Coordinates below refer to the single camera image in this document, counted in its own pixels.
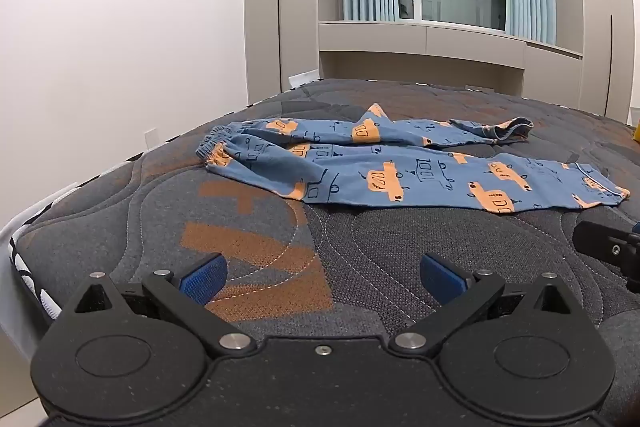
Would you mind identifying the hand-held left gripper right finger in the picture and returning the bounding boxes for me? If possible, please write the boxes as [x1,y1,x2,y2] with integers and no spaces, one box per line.
[389,253,574,358]

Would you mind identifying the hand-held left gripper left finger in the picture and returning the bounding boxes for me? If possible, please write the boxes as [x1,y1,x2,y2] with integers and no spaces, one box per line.
[74,253,257,358]

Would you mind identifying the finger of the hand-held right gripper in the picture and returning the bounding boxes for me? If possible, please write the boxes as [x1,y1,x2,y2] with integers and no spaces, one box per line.
[572,219,640,294]

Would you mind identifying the blue pants with orange cars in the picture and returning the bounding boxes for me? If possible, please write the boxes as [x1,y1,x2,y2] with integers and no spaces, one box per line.
[195,103,632,214]

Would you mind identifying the grey quilted mattress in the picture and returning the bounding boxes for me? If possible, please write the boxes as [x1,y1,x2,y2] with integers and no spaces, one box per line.
[9,77,640,427]

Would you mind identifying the beige window cabinet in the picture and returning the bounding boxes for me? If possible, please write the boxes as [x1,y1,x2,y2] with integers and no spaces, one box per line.
[318,20,584,111]

